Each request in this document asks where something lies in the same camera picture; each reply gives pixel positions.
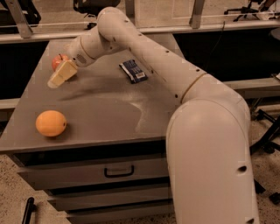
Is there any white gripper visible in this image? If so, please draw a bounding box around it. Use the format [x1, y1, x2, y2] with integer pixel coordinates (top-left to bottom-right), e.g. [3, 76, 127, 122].
[47, 37, 95, 88]

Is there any red apple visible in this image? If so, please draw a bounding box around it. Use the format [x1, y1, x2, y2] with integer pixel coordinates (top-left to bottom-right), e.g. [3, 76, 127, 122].
[52, 53, 69, 71]

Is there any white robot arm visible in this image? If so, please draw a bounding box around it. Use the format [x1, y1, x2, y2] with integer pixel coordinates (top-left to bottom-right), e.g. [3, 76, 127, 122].
[48, 7, 260, 224]

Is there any orange fruit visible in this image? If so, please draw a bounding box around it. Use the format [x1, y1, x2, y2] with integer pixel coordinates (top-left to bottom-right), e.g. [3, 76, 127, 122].
[35, 110, 67, 137]

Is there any black office chair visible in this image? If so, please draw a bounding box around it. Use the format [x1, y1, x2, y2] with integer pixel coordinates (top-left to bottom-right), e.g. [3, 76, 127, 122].
[73, 0, 121, 17]

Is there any dark blue snack bar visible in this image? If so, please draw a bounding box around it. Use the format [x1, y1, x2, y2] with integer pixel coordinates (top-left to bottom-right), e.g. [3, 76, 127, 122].
[119, 59, 148, 84]

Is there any grey drawer cabinet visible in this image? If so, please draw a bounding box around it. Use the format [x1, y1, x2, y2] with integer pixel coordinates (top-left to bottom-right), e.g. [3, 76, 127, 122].
[0, 40, 178, 217]

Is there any grey top drawer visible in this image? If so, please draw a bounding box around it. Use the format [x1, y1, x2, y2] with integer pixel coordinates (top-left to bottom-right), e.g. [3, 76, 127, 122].
[18, 157, 168, 190]

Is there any grey drawer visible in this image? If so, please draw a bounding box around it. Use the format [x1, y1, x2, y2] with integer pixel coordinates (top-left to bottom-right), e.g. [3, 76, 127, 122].
[18, 157, 168, 190]
[67, 201, 174, 224]
[49, 185, 172, 211]

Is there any black object bottom left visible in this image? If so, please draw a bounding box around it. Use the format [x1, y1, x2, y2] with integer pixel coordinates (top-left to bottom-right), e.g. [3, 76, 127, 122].
[22, 197, 36, 224]

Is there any grey bottom drawer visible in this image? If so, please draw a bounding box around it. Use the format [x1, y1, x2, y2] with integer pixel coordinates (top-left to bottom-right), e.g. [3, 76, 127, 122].
[67, 201, 174, 224]

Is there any grey middle drawer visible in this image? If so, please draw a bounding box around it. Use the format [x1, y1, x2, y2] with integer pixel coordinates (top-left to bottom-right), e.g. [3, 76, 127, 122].
[49, 185, 172, 211]

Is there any black chair base right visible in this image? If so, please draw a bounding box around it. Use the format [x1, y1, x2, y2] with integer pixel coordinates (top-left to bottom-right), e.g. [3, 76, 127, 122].
[223, 0, 278, 23]

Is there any black stand base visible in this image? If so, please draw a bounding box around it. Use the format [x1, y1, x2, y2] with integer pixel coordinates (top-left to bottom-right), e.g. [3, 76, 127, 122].
[249, 109, 280, 205]

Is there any metal railing frame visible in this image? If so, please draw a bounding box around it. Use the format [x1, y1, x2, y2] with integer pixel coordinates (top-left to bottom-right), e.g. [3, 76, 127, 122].
[0, 0, 280, 44]

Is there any black drawer handle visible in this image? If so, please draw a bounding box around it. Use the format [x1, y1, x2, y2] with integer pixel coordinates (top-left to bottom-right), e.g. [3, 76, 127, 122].
[103, 165, 135, 179]

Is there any black hanging cable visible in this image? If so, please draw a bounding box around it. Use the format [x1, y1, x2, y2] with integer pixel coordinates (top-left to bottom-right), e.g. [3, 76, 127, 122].
[204, 20, 226, 73]

